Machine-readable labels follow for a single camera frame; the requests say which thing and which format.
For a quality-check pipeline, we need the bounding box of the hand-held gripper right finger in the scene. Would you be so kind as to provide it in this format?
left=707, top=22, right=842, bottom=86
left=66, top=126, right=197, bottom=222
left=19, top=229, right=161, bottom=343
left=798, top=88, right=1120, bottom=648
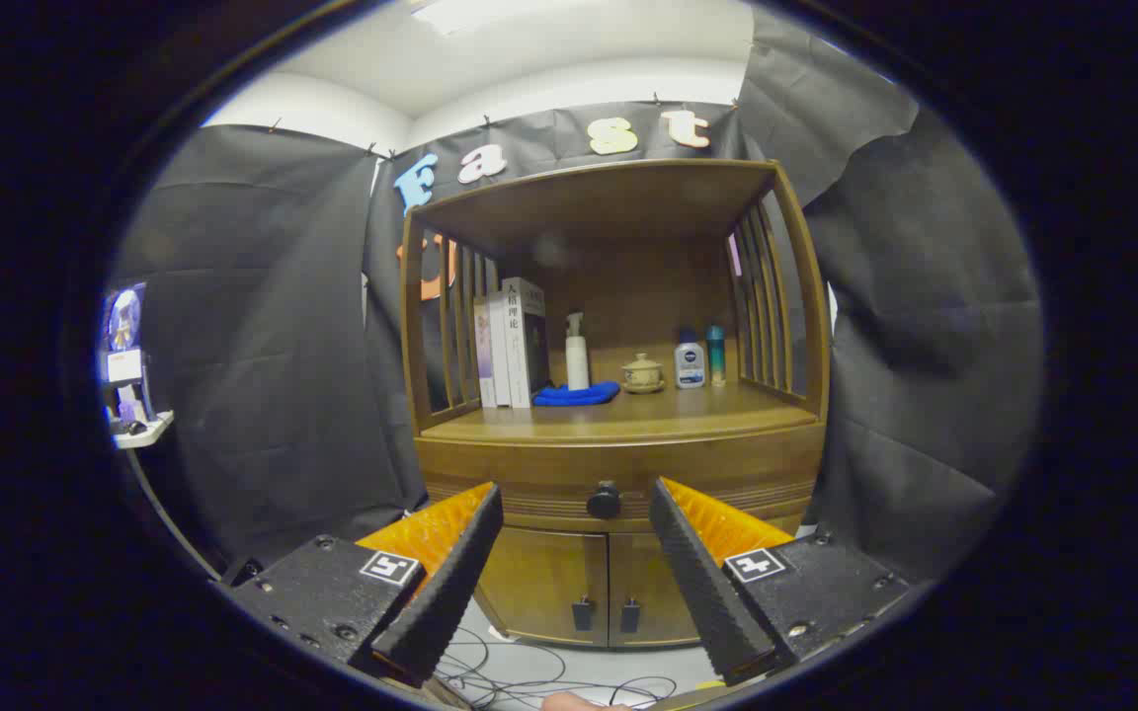
left=648, top=477, right=914, bottom=687

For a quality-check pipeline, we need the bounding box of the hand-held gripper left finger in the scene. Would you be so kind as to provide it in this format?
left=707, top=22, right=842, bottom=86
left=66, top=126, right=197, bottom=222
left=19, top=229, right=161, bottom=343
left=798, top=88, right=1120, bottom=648
left=216, top=481, right=505, bottom=689

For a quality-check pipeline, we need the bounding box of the wooden drawer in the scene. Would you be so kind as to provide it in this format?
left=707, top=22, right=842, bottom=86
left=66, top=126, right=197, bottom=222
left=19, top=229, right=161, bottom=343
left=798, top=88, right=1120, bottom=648
left=416, top=420, right=825, bottom=534

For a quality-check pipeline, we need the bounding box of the wooden cabinet door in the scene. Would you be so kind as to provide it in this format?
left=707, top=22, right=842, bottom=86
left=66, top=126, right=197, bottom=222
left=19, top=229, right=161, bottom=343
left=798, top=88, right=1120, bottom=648
left=475, top=526, right=610, bottom=648
left=609, top=531, right=703, bottom=648

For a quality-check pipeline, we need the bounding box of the wooden countertop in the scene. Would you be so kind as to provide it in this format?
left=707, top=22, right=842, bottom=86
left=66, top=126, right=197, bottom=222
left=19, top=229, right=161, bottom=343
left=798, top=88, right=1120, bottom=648
left=421, top=380, right=819, bottom=443

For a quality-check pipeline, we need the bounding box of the wooden cabinet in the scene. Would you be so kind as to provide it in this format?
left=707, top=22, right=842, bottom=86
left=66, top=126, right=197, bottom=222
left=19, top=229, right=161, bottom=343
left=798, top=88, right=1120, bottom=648
left=398, top=158, right=832, bottom=650

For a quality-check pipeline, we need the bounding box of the beige lidded ceramic teacup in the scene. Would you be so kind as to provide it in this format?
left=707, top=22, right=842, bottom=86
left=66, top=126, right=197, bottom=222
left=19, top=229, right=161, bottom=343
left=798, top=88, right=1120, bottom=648
left=621, top=353, right=666, bottom=395

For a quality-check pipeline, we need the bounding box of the white lotion bottle blue cap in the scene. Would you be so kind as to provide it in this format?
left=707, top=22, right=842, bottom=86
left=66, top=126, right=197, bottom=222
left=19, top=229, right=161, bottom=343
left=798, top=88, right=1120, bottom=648
left=674, top=329, right=706, bottom=389

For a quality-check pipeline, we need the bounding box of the blue folded cloth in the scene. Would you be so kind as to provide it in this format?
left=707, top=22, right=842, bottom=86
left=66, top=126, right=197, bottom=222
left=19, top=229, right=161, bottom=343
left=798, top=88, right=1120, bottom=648
left=532, top=381, right=621, bottom=408

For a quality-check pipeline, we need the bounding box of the lavender book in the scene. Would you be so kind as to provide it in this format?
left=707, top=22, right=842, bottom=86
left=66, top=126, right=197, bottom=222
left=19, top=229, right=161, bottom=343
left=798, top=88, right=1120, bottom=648
left=473, top=294, right=498, bottom=409

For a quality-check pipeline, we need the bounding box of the thin white book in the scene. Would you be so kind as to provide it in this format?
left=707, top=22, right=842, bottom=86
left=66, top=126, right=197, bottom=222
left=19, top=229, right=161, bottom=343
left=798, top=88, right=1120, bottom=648
left=487, top=289, right=513, bottom=409

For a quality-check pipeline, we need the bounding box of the thick grey white book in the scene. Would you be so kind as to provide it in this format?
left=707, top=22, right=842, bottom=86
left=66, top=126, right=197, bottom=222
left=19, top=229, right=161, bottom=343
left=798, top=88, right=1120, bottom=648
left=502, top=277, right=552, bottom=409

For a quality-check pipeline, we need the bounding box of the white pump bottle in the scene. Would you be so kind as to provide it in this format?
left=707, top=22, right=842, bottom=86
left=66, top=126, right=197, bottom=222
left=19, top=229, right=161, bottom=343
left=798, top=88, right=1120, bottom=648
left=565, top=312, right=592, bottom=391

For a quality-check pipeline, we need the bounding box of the white side shelf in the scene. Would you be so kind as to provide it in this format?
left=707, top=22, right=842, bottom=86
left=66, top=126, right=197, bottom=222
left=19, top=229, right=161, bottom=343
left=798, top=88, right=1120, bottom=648
left=113, top=410, right=175, bottom=450

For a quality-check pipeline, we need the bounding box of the lit monitor screen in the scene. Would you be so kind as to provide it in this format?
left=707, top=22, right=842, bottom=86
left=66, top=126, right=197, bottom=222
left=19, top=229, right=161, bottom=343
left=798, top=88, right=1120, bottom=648
left=100, top=283, right=150, bottom=386

